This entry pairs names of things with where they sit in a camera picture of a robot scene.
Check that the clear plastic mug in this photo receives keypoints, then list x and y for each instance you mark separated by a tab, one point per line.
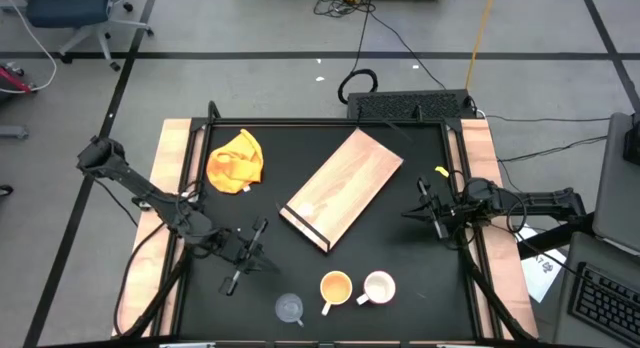
288	308

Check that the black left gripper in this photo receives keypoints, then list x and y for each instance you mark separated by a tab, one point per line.
235	245

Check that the black keyboard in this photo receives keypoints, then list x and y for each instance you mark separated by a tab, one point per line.
610	303

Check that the grey laptop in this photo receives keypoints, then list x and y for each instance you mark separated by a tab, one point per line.
617	198

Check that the blue office chair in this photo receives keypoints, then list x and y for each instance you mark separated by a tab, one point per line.
70	5

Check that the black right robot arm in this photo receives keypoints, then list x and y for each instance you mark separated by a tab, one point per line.
540	200

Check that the orange cloth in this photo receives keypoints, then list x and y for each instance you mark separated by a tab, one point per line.
235	163

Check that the white paper sheet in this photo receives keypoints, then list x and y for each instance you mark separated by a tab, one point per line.
542	283

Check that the black aluminium table frame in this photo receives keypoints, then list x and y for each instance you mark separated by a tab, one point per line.
325	122

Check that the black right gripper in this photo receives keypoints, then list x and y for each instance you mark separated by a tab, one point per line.
450	213

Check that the white grey patterned mug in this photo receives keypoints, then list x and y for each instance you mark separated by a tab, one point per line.
380	288

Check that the grey desk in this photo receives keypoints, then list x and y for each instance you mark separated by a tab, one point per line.
590	248

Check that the small yellow tag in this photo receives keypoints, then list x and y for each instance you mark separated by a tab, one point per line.
441	171

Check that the black floor object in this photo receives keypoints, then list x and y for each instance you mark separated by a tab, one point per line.
5	190

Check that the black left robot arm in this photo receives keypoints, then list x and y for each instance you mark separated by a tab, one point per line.
150	193

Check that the grey floor bar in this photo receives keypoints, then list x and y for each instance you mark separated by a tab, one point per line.
12	132

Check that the black device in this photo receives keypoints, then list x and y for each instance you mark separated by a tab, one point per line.
632	143

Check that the orange mug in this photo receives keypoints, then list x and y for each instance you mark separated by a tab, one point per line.
336	288

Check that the black perforated box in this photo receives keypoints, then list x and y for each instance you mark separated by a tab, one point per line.
400	105

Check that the red device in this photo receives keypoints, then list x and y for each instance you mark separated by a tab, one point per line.
12	80

